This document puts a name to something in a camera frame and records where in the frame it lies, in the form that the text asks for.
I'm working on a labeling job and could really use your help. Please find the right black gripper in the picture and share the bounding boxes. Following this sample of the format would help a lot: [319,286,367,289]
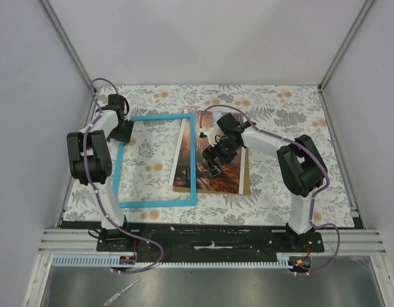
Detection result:
[202,138,240,178]

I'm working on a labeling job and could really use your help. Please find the clear handled screwdriver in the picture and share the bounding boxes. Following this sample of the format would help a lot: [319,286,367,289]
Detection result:
[104,278,141,306]

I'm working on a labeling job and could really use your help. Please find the aluminium rail bar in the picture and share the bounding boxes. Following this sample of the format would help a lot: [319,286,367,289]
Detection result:
[38,229,97,255]

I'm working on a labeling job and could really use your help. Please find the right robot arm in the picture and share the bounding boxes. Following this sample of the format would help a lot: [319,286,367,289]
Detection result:
[199,113,329,252]

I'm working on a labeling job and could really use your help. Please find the aluminium corner post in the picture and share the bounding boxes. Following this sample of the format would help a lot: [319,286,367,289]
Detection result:
[318,0,376,93]
[40,0,98,97]

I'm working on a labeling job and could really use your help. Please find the light blue cable duct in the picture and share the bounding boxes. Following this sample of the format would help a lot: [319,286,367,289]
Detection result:
[52,254,294,269]

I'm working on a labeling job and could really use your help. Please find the right aluminium corner post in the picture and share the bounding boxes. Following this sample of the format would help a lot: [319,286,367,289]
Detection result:
[318,0,376,93]

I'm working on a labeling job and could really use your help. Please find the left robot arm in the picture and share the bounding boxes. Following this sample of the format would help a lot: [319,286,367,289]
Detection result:
[67,94,134,251]

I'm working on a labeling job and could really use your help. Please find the blue picture frame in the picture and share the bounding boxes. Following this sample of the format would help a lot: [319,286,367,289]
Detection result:
[118,113,197,209]

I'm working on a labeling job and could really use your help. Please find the brown frame backing board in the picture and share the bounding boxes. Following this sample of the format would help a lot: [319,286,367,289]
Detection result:
[169,148,251,195]

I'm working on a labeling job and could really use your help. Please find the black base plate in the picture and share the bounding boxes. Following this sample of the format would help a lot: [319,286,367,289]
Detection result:
[61,221,324,264]

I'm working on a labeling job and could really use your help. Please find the left aluminium corner post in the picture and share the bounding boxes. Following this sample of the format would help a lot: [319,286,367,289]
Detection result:
[40,0,98,97]

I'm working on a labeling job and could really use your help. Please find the floral patterned table mat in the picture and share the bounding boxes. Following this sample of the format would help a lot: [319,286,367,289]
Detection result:
[61,84,361,226]

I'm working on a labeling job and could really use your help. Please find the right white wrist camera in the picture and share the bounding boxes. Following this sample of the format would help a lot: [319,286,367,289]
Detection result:
[199,127,222,146]

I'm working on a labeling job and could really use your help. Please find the autumn forest photo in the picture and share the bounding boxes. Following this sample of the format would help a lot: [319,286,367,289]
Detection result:
[169,109,251,195]

